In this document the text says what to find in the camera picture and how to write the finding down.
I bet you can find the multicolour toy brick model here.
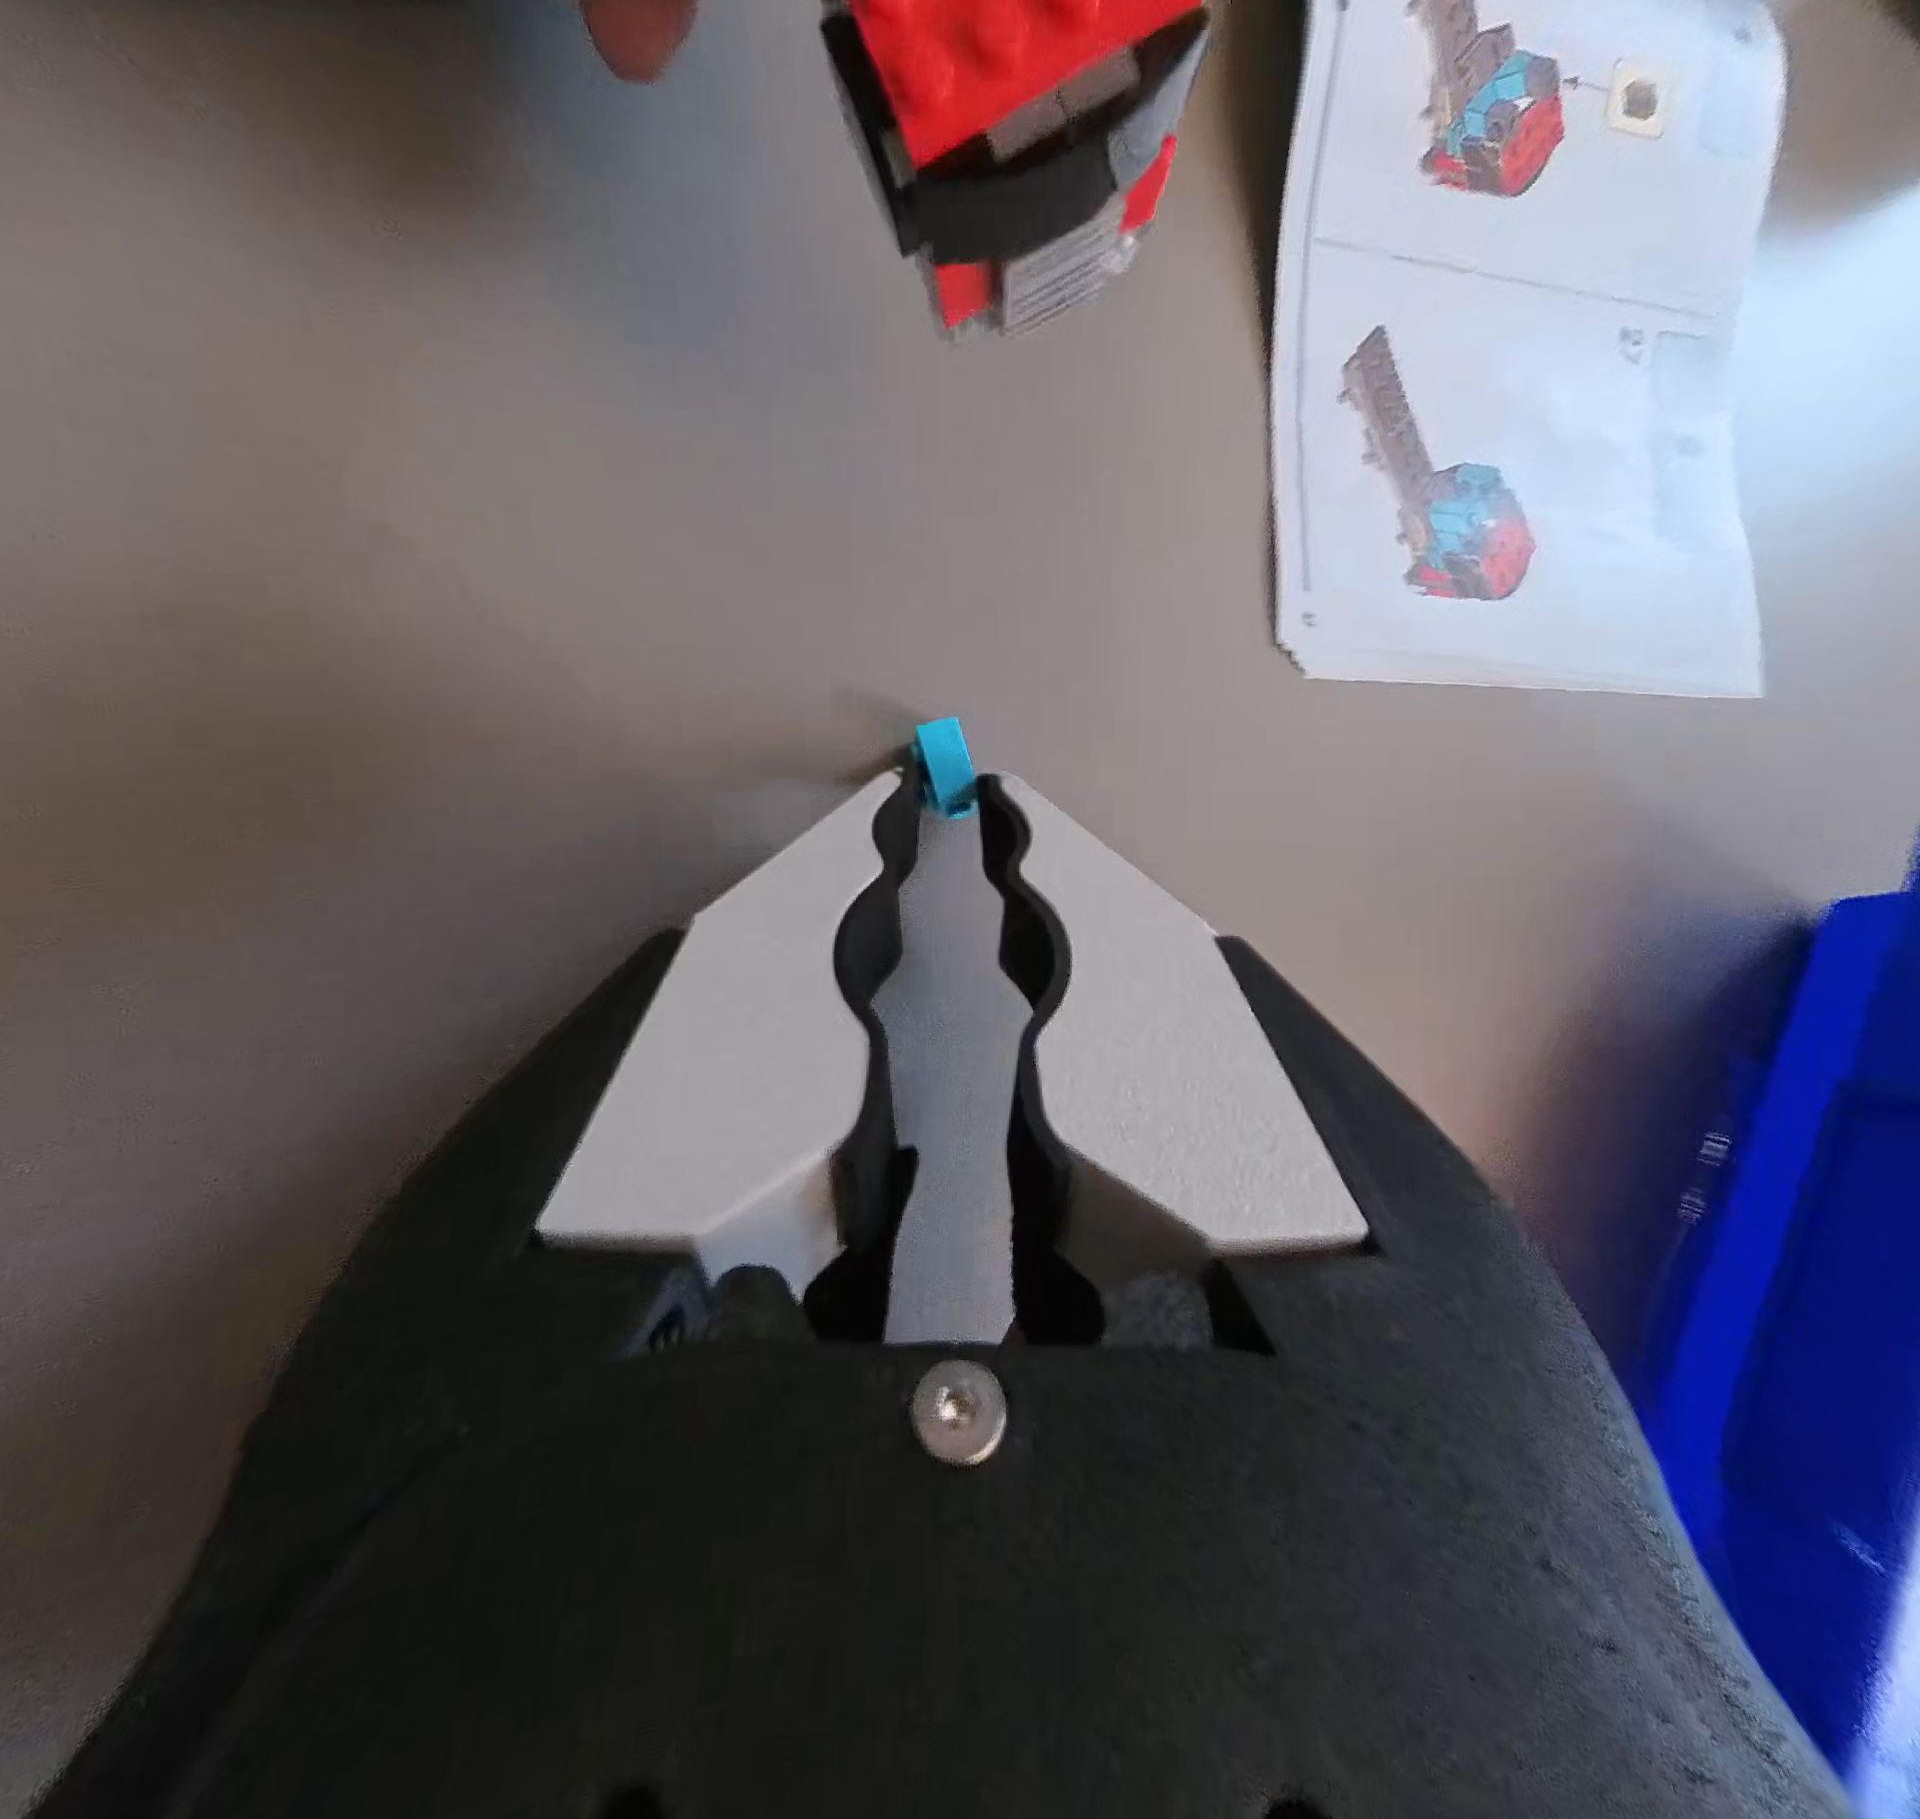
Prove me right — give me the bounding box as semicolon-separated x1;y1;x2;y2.
795;0;1218;343

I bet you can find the toy brick instruction booklet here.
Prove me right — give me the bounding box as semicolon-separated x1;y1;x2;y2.
1272;0;1791;701

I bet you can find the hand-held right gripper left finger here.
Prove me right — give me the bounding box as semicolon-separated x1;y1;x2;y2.
533;769;922;1344

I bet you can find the small teal toy brick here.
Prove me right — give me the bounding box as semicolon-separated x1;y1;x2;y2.
907;717;977;820

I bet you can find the blue plastic storage bin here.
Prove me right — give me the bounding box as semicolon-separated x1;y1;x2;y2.
1635;844;1920;1819

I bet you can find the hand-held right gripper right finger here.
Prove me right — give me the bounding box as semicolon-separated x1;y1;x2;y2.
973;769;1373;1348

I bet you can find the person's left hand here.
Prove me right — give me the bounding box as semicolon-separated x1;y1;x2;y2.
584;0;702;87

